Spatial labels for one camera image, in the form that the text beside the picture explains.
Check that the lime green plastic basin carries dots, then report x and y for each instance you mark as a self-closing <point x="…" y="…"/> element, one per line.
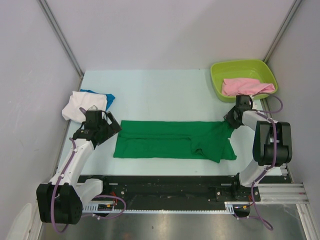
<point x="244" y="68"/>

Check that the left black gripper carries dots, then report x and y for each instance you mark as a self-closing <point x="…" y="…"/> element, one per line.
<point x="114" y="126"/>

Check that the right aluminium frame post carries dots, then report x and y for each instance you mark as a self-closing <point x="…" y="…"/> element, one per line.
<point x="293" y="10"/>

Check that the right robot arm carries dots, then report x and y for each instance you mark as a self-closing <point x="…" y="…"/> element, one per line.
<point x="272" y="144"/>

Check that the pink t shirt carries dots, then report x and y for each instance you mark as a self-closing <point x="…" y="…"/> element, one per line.
<point x="245" y="86"/>

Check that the blue t shirt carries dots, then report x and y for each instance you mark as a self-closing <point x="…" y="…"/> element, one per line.
<point x="109" y="97"/>

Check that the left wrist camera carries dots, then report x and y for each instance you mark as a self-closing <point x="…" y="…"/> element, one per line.
<point x="93" y="108"/>

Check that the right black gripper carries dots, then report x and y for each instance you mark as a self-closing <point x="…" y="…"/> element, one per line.
<point x="229" y="116"/>

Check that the aluminium frame post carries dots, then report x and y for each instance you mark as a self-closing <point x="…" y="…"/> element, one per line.
<point x="49" y="15"/>
<point x="293" y="10"/>

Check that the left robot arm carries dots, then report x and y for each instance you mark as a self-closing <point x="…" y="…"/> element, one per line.
<point x="61" y="201"/>

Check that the aluminium rail right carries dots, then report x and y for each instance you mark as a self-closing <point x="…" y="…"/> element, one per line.
<point x="282" y="193"/>

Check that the white t shirt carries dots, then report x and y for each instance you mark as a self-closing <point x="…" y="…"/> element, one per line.
<point x="81" y="101"/>

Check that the left aluminium frame post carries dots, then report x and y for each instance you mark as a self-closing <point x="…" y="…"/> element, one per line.
<point x="49" y="15"/>

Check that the green t shirt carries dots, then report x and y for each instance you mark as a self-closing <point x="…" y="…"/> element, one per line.
<point x="204" y="140"/>

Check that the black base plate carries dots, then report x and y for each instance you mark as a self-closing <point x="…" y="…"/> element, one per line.
<point x="184" y="194"/>

